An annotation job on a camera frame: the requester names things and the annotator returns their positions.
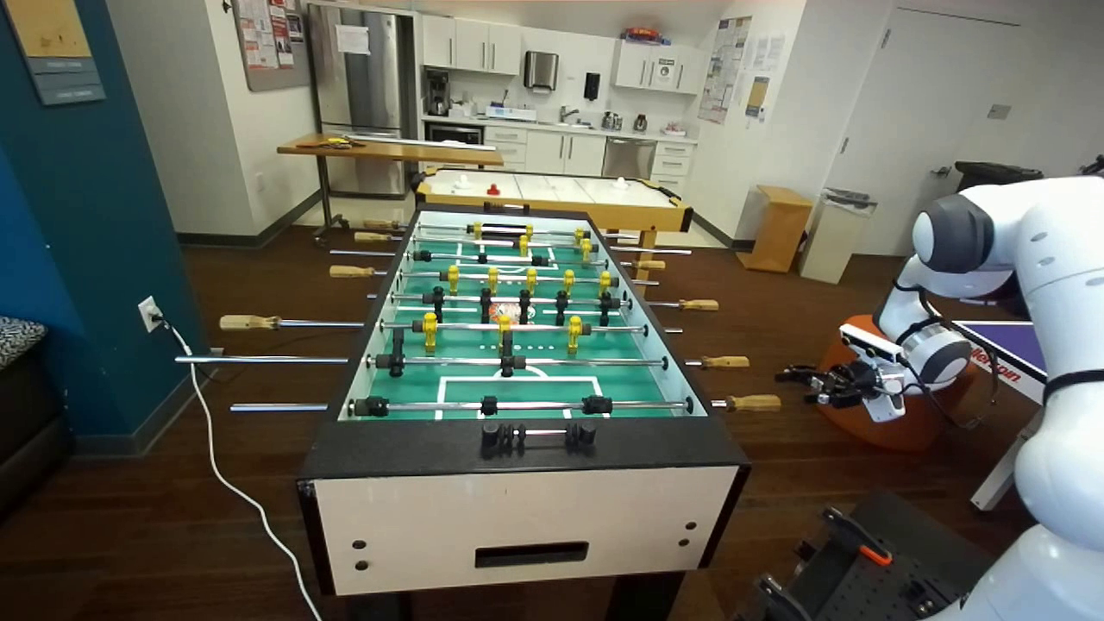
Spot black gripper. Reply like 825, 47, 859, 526
777, 352, 892, 409

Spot wooden cylindrical peg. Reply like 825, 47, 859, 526
223, 393, 784, 421

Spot two black player foosball rod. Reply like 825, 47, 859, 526
171, 332, 755, 378

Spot five black player foosball rod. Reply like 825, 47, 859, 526
364, 284, 723, 328

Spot three black player foosball rod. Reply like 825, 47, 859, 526
328, 246, 673, 275

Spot foosball table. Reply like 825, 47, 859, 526
300, 203, 752, 621

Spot five yellow player foosball rod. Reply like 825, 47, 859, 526
328, 257, 667, 299

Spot three yellow player foosball rod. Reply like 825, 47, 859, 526
218, 308, 691, 357

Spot orange round ottoman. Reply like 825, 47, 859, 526
809, 309, 959, 456

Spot white trash bin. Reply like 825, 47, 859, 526
800, 187, 880, 285

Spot purple ping pong table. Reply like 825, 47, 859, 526
951, 316, 1052, 515

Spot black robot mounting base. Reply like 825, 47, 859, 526
737, 487, 997, 621

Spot black lounge furniture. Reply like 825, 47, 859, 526
948, 154, 1104, 194

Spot stainless dishwasher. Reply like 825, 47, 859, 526
601, 135, 661, 187

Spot black score counter beads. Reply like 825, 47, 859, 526
480, 421, 601, 459

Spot wooden air hockey table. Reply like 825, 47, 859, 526
412, 169, 698, 247

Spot white lower kitchen cabinets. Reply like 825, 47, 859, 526
419, 114, 699, 194

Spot white small upper cabinet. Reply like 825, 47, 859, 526
610, 37, 703, 99

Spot silver paper towel dispenser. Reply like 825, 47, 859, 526
521, 47, 563, 96

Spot black coffee machine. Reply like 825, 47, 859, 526
419, 64, 455, 121

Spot white wide upper cabinet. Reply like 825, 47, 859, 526
417, 9, 529, 84

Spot wooden high table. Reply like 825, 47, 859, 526
273, 131, 507, 234

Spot stainless steel refrigerator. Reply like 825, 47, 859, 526
302, 3, 419, 201

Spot grey bulletin board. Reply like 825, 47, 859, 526
231, 0, 311, 96

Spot dark bench seat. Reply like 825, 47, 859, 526
0, 341, 77, 522

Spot grey patterned cushion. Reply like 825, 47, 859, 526
0, 309, 50, 371

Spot black clamp orange handle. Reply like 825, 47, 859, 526
817, 505, 898, 576

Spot small yellow wall poster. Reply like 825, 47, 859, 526
742, 72, 772, 129

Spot large white wall poster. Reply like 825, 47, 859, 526
699, 14, 755, 131

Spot white power cable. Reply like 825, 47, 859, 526
159, 321, 328, 621

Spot white wall outlet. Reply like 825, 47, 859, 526
135, 292, 170, 338

